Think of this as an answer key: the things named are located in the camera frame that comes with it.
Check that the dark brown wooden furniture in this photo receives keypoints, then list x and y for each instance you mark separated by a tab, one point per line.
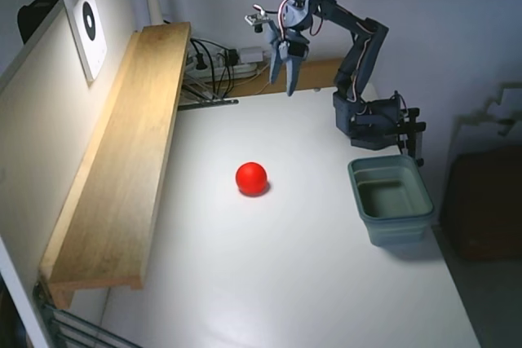
485	205

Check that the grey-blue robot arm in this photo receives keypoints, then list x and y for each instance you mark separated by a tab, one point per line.
350	22

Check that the red ball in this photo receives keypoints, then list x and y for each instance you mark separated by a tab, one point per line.
251	178

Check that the aluminium frame profile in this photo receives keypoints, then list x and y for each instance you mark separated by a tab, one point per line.
69	323

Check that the grey plastic container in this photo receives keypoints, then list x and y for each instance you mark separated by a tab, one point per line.
391	201

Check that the small gripper camera module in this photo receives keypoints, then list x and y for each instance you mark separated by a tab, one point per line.
256	20

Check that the brown wooden back board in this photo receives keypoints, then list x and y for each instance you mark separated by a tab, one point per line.
318	75

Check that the cream partition board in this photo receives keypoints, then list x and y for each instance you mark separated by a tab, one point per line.
32	140

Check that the grey-blue gripper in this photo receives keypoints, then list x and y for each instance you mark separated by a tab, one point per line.
294	50

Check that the black table clamp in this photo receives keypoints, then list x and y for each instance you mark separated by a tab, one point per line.
414	132

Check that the black power adapter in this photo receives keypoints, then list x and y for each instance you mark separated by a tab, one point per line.
232	57

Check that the black power plug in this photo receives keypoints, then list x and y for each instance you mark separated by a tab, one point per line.
200	60

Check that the black metal rail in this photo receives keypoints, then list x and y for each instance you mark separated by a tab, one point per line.
208	104

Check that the long wooden shelf plank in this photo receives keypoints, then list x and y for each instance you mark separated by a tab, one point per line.
130	152

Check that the white power adapter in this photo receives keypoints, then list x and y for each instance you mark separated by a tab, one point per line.
250	54

